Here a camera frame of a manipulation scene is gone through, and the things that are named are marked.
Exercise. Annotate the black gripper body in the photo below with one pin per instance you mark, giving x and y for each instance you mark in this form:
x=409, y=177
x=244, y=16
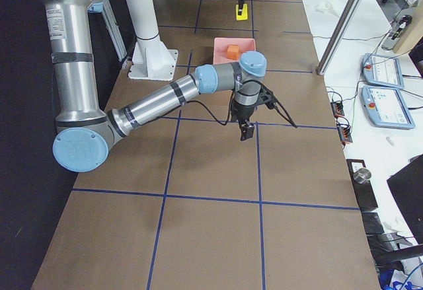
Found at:
x=241, y=112

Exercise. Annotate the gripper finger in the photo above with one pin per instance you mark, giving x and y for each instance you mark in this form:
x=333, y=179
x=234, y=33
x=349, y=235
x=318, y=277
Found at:
x=242, y=127
x=249, y=132
x=241, y=4

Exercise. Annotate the yellow foam block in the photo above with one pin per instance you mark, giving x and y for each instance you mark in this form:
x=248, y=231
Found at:
x=244, y=15

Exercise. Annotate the orange foam block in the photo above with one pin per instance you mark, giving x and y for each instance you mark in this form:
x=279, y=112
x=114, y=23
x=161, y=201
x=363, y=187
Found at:
x=233, y=52

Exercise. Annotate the pink plastic bin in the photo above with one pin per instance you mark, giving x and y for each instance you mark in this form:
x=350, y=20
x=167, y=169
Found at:
x=220, y=48

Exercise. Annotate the crumpled white paper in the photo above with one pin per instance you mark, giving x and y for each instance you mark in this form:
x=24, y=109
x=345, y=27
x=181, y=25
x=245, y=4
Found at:
x=326, y=7

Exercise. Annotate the orange connector box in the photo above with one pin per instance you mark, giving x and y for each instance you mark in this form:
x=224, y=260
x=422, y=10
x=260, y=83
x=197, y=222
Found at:
x=337, y=108
x=344, y=131

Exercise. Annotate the metal cylinder weight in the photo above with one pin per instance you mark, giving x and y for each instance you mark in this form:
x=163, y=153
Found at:
x=361, y=175

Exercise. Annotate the lower teach pendant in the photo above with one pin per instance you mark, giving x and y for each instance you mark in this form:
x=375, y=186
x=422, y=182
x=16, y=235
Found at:
x=385, y=107

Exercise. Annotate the teach pendant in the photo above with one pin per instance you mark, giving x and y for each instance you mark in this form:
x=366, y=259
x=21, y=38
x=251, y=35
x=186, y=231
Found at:
x=382, y=71
x=385, y=107

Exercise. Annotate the upper teach pendant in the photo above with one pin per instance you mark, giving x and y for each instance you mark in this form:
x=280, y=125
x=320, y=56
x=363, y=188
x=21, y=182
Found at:
x=382, y=71

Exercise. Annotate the black monitor corner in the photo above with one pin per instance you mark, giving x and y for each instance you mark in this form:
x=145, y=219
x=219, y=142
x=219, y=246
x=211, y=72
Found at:
x=406, y=189

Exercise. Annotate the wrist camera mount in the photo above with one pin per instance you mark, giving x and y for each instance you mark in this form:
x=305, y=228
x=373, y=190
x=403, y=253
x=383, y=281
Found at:
x=266, y=97

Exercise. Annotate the aluminium frame post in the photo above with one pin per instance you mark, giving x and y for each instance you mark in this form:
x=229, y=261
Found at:
x=337, y=36

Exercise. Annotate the white pedestal column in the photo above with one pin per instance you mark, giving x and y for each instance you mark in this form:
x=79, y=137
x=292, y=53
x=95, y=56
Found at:
x=151, y=59

